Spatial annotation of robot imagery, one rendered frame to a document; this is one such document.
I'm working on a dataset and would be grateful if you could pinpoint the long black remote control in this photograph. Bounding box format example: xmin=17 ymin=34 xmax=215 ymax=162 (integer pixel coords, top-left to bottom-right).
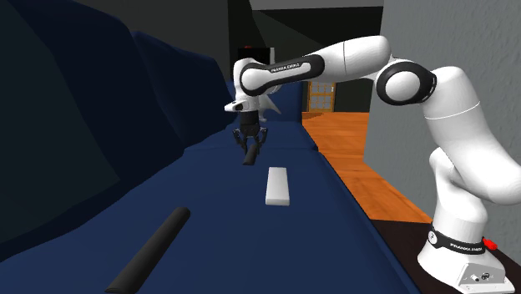
xmin=104 ymin=205 xmax=192 ymax=294

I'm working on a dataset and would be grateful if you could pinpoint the short black remote control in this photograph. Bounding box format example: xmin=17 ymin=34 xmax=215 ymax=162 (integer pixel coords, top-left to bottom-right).
xmin=242 ymin=143 xmax=260 ymax=166

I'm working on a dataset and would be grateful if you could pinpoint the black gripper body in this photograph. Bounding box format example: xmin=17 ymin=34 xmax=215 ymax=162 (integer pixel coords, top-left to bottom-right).
xmin=239 ymin=109 xmax=261 ymax=139

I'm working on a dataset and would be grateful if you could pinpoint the white remote control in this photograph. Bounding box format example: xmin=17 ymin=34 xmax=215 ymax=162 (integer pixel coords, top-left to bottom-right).
xmin=265 ymin=166 xmax=291 ymax=207

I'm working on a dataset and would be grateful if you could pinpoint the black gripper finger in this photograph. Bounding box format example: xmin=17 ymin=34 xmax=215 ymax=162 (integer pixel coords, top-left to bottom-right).
xmin=254 ymin=127 xmax=269 ymax=155
xmin=232 ymin=128 xmax=249 ymax=154

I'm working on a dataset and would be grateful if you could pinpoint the wooden glazed door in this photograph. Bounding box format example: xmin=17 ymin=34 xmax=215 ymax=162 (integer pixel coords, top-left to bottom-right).
xmin=307 ymin=81 xmax=337 ymax=114

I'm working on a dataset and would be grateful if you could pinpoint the dark blue sofa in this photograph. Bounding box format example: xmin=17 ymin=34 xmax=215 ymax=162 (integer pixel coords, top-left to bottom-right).
xmin=0 ymin=0 xmax=422 ymax=294

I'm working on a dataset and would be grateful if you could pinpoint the dark robot stand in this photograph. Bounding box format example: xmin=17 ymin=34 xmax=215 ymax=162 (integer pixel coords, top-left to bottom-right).
xmin=372 ymin=219 xmax=521 ymax=294

